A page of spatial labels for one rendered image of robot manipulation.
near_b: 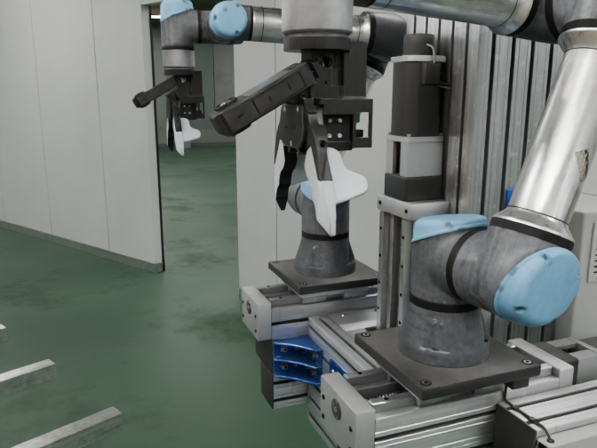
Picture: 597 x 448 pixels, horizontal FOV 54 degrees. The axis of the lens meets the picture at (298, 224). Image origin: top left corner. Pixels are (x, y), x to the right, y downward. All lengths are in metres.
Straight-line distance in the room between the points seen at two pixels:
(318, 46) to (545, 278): 0.43
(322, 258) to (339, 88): 0.77
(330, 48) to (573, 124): 0.40
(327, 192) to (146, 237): 4.48
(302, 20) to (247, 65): 3.37
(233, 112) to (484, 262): 0.43
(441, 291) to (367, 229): 2.56
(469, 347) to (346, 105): 0.49
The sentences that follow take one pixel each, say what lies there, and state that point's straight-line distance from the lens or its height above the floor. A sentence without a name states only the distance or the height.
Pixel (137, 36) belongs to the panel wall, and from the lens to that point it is 4.88.
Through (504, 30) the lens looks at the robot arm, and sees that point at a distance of 1.00.
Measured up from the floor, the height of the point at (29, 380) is 0.94.
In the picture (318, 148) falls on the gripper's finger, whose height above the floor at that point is 1.41.
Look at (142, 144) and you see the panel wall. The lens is 4.88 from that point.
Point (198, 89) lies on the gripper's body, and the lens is 1.45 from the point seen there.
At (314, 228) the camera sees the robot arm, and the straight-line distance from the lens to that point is 1.36.
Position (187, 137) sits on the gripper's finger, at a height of 1.36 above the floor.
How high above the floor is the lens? 1.46
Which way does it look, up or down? 13 degrees down
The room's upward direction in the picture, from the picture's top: straight up
